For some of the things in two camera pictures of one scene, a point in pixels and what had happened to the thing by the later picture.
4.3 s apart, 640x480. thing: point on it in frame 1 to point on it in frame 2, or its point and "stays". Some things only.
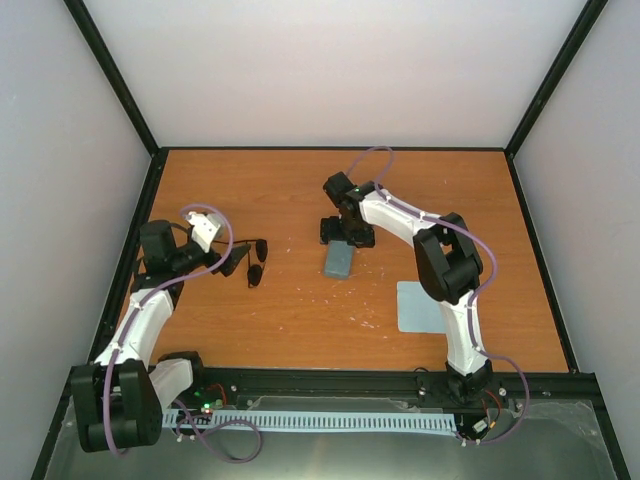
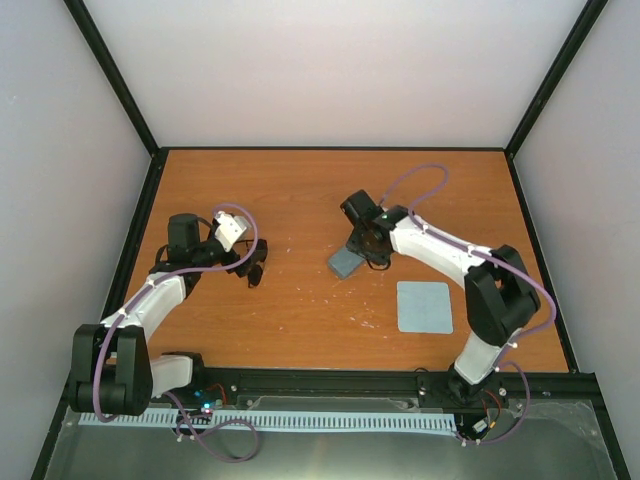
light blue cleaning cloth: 418,312 stays
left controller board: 209,397 stays
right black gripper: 328,230 to 352,245
